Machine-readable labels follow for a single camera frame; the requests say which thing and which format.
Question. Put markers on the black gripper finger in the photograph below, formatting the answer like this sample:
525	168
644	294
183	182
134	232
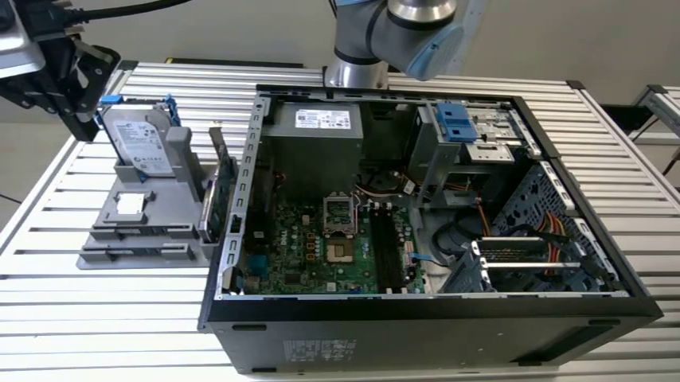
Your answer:
32	95
92	95

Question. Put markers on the RAM stick with black chips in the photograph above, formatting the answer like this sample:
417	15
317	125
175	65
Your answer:
135	251

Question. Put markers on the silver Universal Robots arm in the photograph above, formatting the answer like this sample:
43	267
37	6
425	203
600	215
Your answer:
366	40

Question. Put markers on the black RAM slot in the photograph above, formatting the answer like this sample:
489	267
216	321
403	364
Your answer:
377	246
395	246
389	246
382	246

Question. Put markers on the blue disk carrier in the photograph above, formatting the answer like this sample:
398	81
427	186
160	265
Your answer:
109	99

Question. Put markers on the silver hard disk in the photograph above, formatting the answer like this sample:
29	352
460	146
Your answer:
139	143

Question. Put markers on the silver CPU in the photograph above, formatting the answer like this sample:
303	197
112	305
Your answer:
130	204

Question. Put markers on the black bar with yellow end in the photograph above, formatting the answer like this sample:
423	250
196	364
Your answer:
239	62

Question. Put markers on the grey parts rack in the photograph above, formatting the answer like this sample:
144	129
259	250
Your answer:
170	207

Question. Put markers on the green graphics card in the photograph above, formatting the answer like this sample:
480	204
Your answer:
227	171

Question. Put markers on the grey power supply unit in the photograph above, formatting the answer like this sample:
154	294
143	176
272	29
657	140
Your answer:
313	159

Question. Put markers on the black case fan shroud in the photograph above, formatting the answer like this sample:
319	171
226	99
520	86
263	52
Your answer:
387	131

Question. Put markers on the green motherboard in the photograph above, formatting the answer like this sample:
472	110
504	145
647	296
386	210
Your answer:
297	258

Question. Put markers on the black cooler fan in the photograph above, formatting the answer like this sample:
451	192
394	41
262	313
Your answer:
383	180

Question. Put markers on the CPU socket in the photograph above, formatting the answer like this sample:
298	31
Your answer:
339	251

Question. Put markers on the silver drive cage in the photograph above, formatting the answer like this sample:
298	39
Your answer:
441	159

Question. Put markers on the blue drive bay latch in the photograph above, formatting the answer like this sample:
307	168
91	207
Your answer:
451	119

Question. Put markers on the black Dell PC case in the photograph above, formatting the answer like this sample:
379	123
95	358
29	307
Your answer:
371	338

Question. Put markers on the metal disk bay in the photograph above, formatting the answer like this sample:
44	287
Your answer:
530	265

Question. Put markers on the aluminium side table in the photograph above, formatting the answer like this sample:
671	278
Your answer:
667	103

